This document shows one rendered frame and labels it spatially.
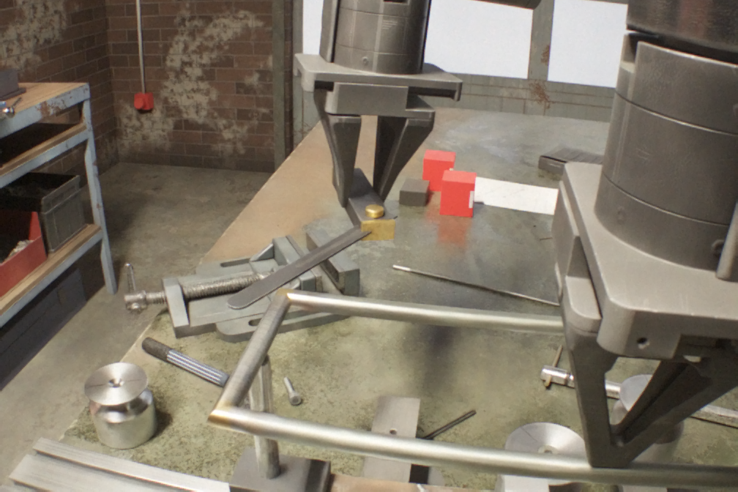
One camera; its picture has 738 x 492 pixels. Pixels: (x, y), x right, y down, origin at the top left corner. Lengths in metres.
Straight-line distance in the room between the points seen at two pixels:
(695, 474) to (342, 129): 0.27
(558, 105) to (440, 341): 2.83
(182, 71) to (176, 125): 0.33
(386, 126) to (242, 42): 2.97
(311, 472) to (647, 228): 0.24
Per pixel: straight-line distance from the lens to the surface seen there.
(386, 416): 0.44
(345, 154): 0.40
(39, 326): 2.20
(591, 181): 0.22
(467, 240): 0.78
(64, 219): 2.20
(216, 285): 0.63
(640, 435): 0.23
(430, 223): 0.81
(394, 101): 0.38
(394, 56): 0.38
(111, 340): 2.20
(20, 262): 2.03
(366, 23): 0.38
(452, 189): 0.83
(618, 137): 0.17
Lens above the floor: 1.22
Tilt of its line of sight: 23 degrees down
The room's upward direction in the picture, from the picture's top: 2 degrees clockwise
